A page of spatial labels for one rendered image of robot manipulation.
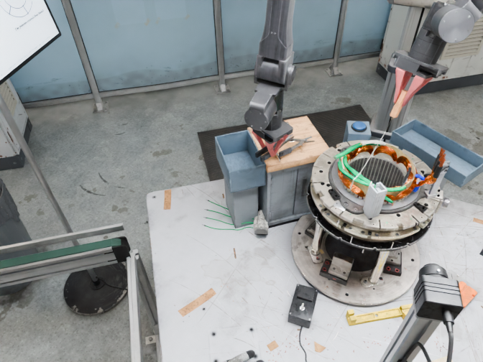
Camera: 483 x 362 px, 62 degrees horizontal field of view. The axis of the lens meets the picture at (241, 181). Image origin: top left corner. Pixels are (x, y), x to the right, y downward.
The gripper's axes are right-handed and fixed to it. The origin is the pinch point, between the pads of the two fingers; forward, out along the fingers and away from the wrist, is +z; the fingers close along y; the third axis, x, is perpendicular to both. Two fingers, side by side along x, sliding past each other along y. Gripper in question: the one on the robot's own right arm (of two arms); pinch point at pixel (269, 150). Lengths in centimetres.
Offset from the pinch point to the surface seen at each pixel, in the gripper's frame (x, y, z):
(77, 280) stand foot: -58, -80, 112
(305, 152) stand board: 12.6, 1.8, 7.0
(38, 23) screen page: -28, -77, -17
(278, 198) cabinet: 4.3, 0.1, 22.5
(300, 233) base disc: 6.5, 8.7, 33.6
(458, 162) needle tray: 47, 31, 11
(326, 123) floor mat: 140, -89, 116
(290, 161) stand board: 6.6, 1.8, 7.0
